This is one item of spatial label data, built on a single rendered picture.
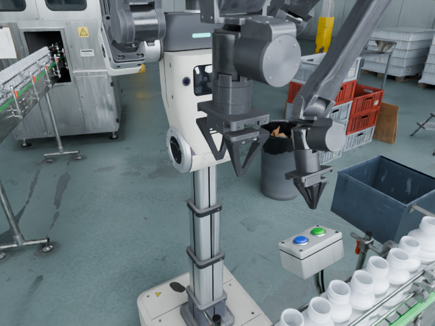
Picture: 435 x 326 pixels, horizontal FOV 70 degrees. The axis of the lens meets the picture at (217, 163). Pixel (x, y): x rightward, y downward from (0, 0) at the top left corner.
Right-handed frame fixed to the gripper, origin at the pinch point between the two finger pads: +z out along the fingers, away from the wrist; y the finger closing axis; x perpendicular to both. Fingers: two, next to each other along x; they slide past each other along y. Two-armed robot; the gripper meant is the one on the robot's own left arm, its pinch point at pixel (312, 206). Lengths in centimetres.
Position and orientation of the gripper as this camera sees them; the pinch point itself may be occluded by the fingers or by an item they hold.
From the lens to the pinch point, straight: 81.2
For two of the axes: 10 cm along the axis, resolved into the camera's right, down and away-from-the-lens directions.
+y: 8.6, -2.4, 4.6
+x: -4.9, -0.8, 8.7
